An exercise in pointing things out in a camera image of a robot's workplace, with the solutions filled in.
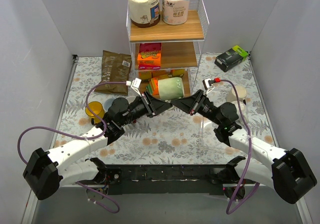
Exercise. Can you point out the black green box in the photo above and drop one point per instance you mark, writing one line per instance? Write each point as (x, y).
(231, 58)

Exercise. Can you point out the white wrapped toilet paper roll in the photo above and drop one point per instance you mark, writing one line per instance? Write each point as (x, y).
(175, 12)

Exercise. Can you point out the beige wrapped toilet paper roll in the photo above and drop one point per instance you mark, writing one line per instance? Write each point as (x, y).
(144, 13)

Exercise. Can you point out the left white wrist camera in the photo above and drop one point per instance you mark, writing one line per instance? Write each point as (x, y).
(135, 85)

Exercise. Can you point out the orange yellow green sponge pack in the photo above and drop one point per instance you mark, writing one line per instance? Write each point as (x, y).
(153, 85)

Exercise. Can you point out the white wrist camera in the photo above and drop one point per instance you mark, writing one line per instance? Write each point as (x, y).
(209, 84)
(135, 85)

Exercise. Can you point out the yellow mug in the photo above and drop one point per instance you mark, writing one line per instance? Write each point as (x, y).
(95, 108)

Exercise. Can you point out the grey mug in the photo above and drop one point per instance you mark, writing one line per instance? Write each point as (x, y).
(107, 104)

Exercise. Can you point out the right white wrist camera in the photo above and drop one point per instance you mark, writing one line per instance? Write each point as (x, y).
(209, 84)

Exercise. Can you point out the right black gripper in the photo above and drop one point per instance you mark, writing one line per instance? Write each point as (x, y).
(195, 103)

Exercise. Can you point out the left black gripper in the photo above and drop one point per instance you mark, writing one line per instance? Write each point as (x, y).
(149, 104)

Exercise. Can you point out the white speckled mug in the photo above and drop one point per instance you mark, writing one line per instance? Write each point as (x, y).
(241, 110)

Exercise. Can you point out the orange red sponge pack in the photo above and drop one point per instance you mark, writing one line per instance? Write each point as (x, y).
(149, 56)

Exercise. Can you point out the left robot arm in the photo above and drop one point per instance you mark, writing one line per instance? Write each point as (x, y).
(46, 171)

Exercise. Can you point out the brown coffee bag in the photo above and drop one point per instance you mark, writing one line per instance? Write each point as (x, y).
(115, 67)

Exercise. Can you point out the pale green mug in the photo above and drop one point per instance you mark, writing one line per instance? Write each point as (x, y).
(177, 92)

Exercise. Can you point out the floral table mat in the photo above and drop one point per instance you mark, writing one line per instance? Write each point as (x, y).
(172, 137)

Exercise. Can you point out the cream mug upside down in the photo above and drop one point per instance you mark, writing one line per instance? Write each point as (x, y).
(239, 93)

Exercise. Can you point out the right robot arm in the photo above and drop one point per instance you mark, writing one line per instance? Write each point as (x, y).
(285, 171)

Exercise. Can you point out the clear acrylic tray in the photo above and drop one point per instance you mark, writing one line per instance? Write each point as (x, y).
(207, 135)

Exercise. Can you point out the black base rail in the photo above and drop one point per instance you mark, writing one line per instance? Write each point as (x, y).
(154, 179)

